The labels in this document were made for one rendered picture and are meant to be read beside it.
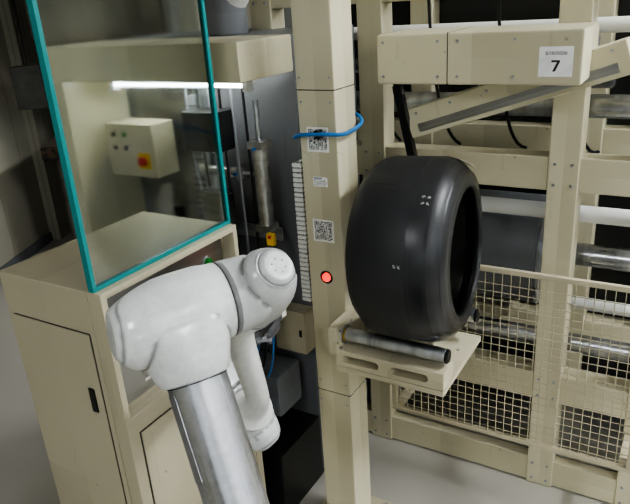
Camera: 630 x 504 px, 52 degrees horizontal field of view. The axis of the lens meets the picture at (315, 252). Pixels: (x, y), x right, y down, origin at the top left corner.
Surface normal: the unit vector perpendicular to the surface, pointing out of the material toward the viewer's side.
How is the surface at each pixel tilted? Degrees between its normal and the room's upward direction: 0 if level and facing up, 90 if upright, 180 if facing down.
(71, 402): 90
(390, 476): 0
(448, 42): 90
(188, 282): 28
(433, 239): 69
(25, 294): 90
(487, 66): 90
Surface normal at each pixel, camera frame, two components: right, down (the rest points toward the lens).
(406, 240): -0.43, -0.07
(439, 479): -0.07, -0.93
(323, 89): -0.51, 0.35
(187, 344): 0.34, -0.06
